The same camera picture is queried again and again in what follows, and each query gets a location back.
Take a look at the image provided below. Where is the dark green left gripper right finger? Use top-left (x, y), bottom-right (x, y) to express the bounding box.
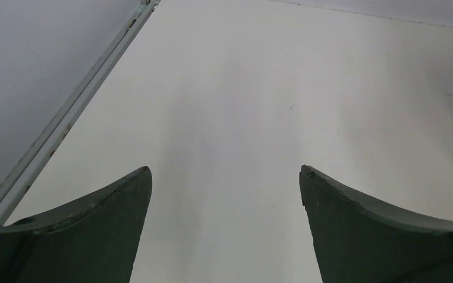
top-left (299, 165), bottom-right (453, 282)

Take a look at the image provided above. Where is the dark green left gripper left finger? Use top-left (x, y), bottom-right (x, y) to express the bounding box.
top-left (0, 166), bottom-right (152, 282)

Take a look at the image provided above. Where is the aluminium frame rail left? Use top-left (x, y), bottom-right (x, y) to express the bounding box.
top-left (0, 1), bottom-right (159, 225)

